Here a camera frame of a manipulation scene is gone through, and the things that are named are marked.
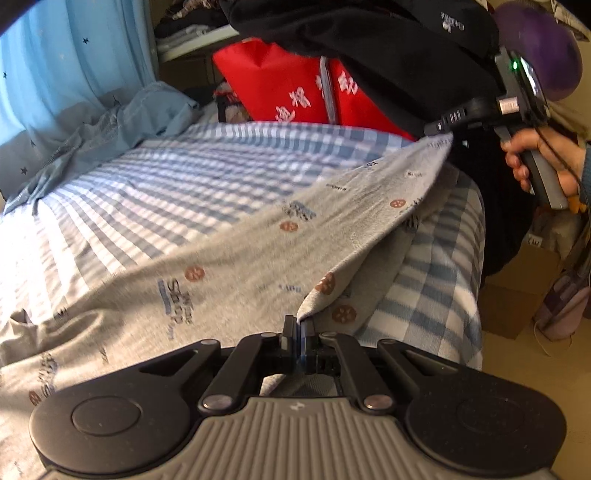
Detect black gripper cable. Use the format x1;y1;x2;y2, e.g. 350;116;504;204
534;128;584;197

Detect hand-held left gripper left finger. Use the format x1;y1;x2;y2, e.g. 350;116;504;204
139;315;302;414

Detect light blue garment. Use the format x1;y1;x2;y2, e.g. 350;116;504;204
4;82;202;216

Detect pink striped bag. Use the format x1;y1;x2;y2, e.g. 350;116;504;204
534;265;591;343

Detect cardboard box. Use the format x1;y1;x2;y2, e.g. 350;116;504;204
477;239;563;341

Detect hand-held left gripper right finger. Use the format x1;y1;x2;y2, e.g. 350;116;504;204
301;318;459;413

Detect grey printed pants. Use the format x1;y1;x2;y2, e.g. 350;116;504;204
0;131;455;480

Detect black garment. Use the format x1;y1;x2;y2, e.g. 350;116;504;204
219;0;525;280

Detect blue star curtain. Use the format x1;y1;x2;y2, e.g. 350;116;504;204
0;0;160;195

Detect red bag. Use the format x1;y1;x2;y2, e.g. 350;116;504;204
212;39;417;142

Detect purple round object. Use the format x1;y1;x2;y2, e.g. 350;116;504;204
491;0;583;103

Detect blue checkered bed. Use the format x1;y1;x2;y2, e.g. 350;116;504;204
0;121;485;376

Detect person's right forearm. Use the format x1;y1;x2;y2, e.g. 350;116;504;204
579;142;591;206

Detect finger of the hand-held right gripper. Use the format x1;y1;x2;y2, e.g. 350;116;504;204
423;103;473;138

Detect shelf with folded clothes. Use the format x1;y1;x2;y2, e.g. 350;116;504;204
154;0;242;64

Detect person's right hand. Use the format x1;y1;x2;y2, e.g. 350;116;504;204
501;126;587;197

